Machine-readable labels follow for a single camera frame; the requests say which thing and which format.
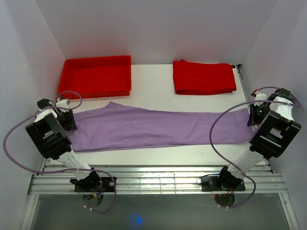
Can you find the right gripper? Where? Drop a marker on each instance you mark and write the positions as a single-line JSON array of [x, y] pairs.
[[253, 120]]

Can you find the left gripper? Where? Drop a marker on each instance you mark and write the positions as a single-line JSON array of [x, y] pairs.
[[71, 122]]

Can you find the purple trousers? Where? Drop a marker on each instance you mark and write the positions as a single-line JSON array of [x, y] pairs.
[[118, 127]]

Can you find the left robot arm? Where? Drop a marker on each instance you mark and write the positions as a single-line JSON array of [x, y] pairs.
[[48, 134]]

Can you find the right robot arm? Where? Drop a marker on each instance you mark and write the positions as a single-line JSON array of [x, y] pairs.
[[275, 130]]

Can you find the folded red trousers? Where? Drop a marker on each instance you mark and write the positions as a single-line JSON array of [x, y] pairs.
[[203, 79]]

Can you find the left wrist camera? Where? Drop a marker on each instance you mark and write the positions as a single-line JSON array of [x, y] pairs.
[[63, 104]]

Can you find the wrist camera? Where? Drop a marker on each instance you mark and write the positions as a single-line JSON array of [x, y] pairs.
[[259, 98], [63, 104]]

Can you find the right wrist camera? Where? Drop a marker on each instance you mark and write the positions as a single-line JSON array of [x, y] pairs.
[[259, 98]]

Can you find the aluminium frame rail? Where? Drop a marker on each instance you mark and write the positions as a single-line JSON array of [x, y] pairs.
[[156, 180]]

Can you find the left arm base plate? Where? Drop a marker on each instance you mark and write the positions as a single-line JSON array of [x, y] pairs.
[[103, 184]]

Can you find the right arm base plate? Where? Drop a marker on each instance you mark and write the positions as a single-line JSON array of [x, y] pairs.
[[213, 183]]

